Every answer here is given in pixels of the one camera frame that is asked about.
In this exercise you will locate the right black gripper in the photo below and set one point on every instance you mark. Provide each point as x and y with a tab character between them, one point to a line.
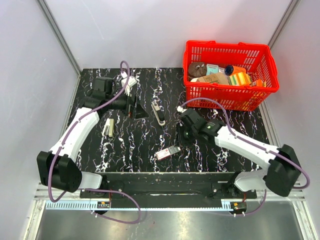
180	126

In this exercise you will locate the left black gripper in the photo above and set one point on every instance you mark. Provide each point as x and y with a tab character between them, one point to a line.
132	107

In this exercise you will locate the red white staple box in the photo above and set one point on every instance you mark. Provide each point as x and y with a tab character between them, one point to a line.
164	153

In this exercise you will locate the cream white stapler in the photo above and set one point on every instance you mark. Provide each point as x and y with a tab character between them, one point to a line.
108	129

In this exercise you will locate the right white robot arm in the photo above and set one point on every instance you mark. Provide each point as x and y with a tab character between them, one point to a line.
279	165

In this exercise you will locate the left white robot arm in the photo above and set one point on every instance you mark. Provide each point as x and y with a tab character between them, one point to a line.
57	167

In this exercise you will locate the brown cardboard package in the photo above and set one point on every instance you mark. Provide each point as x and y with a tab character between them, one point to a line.
215	78

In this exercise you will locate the teal white small box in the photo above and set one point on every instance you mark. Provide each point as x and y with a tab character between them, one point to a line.
212	69

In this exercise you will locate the orange bottle blue cap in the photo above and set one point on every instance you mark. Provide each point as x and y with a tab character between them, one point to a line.
232	69

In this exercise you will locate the red plastic shopping basket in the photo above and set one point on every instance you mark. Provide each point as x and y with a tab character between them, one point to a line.
255	58

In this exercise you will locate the small orange packet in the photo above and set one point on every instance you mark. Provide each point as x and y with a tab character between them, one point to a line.
258	83

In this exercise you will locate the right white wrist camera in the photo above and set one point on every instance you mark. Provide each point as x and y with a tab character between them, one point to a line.
180	109

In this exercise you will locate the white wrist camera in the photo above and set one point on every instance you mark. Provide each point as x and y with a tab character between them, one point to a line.
180	109
131	82

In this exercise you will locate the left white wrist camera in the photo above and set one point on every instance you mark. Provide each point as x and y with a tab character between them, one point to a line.
131	82

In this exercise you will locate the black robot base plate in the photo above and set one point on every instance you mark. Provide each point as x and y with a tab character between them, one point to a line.
171	191

